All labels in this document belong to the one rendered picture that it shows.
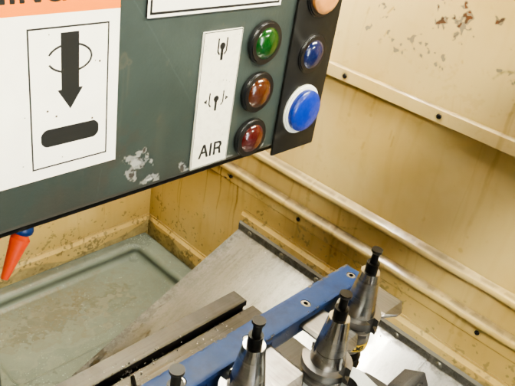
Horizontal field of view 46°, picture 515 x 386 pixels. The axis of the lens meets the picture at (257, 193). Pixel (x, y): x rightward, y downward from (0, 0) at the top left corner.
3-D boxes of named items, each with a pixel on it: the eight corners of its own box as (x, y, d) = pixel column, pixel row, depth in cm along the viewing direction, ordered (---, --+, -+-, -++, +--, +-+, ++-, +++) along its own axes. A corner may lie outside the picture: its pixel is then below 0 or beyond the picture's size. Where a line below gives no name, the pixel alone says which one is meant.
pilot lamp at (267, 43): (279, 60, 38) (285, 24, 37) (254, 64, 37) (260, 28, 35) (272, 57, 38) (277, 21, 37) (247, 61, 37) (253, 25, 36)
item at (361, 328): (355, 302, 89) (359, 289, 87) (385, 329, 85) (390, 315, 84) (323, 316, 85) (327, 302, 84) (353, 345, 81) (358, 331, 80)
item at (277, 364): (311, 382, 73) (313, 377, 73) (282, 404, 70) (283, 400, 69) (270, 348, 77) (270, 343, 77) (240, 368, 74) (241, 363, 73)
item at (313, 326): (364, 342, 81) (365, 338, 80) (340, 360, 77) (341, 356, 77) (323, 312, 85) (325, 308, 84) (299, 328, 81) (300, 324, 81)
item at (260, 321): (253, 336, 67) (257, 312, 65) (265, 344, 66) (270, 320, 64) (243, 344, 65) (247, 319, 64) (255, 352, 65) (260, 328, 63)
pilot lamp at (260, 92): (270, 106, 40) (276, 75, 39) (247, 113, 38) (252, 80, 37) (264, 103, 40) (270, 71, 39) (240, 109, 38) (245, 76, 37)
